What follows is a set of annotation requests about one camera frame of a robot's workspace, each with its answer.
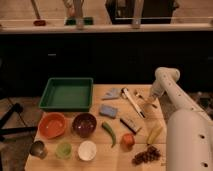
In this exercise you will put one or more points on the orange tomato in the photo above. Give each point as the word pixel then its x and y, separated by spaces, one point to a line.
pixel 128 140

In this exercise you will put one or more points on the orange bowl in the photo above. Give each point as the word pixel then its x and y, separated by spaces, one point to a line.
pixel 52 125

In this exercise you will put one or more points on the white handled knife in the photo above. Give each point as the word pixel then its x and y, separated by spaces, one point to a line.
pixel 126 92

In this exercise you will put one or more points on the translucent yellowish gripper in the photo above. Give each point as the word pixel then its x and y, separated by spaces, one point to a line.
pixel 151 100

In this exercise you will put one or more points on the blue sponge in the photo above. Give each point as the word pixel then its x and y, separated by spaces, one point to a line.
pixel 108 111

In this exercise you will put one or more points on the dark purple bowl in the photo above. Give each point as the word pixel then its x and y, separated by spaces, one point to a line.
pixel 84 125

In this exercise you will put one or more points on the metal fork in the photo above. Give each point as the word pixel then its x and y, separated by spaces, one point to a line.
pixel 137 94

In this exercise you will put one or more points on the black brush block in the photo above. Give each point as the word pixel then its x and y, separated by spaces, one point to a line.
pixel 130 124

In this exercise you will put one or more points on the bunch of dark grapes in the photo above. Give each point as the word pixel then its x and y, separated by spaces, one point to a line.
pixel 150 155

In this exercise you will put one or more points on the metal cup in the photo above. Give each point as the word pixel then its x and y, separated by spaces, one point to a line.
pixel 38 149

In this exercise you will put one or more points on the green plastic tray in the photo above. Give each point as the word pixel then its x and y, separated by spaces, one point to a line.
pixel 67 94

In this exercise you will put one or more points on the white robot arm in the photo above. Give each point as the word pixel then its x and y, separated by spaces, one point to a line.
pixel 189 139

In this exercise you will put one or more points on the red object on shelf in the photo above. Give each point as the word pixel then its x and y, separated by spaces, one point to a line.
pixel 39 23

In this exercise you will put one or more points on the green chili pepper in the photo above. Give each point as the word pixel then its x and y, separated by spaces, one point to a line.
pixel 110 131

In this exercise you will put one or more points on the green plastic cup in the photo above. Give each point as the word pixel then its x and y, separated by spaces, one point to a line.
pixel 63 150

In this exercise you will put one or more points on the black tripod stand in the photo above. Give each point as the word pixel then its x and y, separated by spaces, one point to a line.
pixel 12 123

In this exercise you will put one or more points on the green box on shelf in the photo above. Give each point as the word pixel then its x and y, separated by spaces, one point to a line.
pixel 74 21

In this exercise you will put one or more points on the grey blue cloth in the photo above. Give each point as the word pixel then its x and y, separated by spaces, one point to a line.
pixel 113 93

